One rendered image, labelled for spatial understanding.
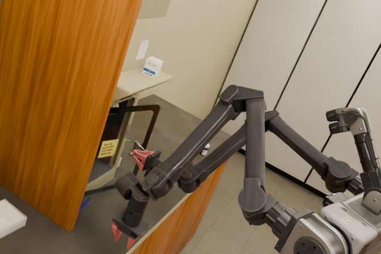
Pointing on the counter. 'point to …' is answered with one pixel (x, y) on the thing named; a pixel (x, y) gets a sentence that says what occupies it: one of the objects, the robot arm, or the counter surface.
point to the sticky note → (108, 148)
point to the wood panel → (60, 77)
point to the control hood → (137, 83)
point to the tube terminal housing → (152, 25)
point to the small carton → (152, 67)
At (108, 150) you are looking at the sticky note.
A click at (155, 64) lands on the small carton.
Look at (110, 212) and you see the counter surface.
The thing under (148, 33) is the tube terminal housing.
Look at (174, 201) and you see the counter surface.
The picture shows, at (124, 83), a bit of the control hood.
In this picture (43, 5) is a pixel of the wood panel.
